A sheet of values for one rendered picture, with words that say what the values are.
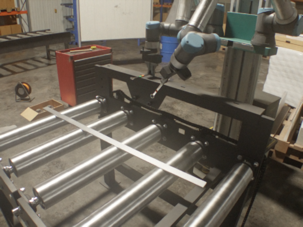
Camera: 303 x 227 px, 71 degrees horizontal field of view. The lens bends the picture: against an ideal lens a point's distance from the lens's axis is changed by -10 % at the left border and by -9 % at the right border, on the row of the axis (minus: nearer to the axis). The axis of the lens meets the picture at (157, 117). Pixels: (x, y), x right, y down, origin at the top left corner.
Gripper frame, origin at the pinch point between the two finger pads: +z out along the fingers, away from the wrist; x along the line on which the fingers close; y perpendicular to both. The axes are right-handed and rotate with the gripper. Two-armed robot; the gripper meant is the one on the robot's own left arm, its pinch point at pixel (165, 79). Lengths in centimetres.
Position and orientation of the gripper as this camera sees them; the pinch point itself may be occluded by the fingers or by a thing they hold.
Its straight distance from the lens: 127.6
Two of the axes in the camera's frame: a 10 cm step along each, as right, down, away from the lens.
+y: -5.6, -8.2, 1.3
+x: -7.5, 4.4, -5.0
